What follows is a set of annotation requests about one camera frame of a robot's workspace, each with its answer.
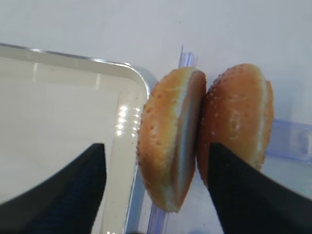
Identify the clear golden bun holder rail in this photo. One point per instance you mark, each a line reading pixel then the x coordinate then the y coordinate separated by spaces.
pixel 291 140

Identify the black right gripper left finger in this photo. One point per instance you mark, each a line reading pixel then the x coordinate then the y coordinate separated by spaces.
pixel 66 203

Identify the silver metal tray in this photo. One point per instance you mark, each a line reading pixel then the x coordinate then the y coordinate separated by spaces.
pixel 53 106

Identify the clear right long rail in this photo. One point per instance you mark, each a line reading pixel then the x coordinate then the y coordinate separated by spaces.
pixel 158 218

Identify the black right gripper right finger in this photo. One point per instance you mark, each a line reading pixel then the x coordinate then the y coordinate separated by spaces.
pixel 248 202

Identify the golden bun half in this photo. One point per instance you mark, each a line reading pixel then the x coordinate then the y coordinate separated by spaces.
pixel 237 111
pixel 166 137

